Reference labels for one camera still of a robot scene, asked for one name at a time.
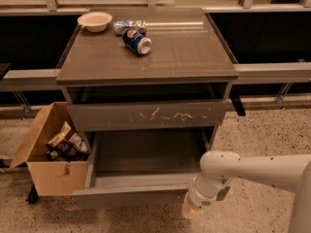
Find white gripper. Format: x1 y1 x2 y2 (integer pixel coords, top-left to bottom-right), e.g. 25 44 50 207
182 173 231 219

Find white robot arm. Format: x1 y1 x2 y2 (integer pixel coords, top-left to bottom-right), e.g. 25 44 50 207
182 150 311 233

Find grey scratched top drawer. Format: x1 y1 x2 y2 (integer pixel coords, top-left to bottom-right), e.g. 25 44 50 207
68 99 229 132

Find grey drawer cabinet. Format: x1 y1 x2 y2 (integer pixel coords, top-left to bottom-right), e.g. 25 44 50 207
55 6 240 153

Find snack packets in box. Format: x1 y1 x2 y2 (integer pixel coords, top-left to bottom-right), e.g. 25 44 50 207
47 121 89 162

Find open cardboard box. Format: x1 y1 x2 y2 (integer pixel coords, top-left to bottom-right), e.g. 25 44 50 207
10 102 88 196

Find grey metal railing beam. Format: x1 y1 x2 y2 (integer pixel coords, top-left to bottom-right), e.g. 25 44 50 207
0 62 311 92

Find blue pepsi can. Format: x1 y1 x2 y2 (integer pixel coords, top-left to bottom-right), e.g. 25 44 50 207
122 29 152 55

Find crumpled silver snack bag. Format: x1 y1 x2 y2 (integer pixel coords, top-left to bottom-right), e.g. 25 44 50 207
114 19 147 36

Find white paper bowl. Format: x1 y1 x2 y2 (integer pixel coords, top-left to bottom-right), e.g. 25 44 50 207
78 12 113 33

